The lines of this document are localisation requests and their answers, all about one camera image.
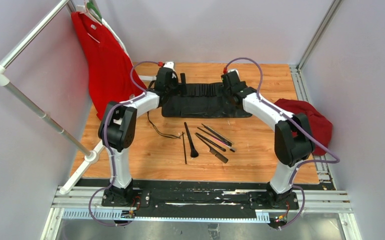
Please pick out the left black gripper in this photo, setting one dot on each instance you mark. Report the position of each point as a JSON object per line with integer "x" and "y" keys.
{"x": 183, "y": 86}

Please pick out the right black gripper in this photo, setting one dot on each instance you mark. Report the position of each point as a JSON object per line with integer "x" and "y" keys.
{"x": 244, "y": 84}

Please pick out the black makeup brush roll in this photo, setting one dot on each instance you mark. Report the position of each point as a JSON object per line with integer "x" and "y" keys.
{"x": 202, "y": 101}

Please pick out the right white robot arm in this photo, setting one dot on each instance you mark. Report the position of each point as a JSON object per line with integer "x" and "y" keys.
{"x": 292, "y": 133}

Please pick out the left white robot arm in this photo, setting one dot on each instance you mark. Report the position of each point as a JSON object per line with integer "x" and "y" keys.
{"x": 118, "y": 127}

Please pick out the black angled brush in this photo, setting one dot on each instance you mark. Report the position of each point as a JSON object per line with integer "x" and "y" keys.
{"x": 223, "y": 138}

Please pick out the thin black liner brush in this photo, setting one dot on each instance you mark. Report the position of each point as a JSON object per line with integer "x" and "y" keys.
{"x": 184, "y": 148}

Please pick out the black comb brush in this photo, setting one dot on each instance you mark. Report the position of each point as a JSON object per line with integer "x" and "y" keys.
{"x": 213, "y": 151}

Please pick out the red hanging shirt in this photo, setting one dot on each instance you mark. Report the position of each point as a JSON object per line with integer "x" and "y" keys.
{"x": 109, "y": 66}

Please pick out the dark red crumpled cloth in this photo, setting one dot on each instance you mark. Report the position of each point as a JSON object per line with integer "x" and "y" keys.
{"x": 321, "y": 127}

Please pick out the green white hangers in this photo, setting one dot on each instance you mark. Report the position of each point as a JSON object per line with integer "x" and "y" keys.
{"x": 90, "y": 10}

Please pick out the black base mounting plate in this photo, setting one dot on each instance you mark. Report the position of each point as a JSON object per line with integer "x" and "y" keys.
{"x": 192, "y": 199}

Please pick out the metal clothes rack pole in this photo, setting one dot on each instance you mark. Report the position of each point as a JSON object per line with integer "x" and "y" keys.
{"x": 44, "y": 102}

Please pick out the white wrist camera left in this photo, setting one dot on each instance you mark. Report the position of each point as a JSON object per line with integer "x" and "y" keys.
{"x": 167, "y": 64}

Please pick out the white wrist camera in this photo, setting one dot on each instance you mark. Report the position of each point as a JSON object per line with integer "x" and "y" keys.
{"x": 167, "y": 64}
{"x": 226, "y": 71}

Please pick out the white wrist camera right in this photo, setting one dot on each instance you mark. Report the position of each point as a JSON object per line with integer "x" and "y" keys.
{"x": 226, "y": 71}

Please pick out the pink handled makeup brush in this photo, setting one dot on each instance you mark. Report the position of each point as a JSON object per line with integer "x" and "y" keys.
{"x": 232, "y": 149}

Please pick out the aluminium frame post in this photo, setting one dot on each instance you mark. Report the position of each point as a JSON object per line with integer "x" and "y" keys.
{"x": 322, "y": 27}

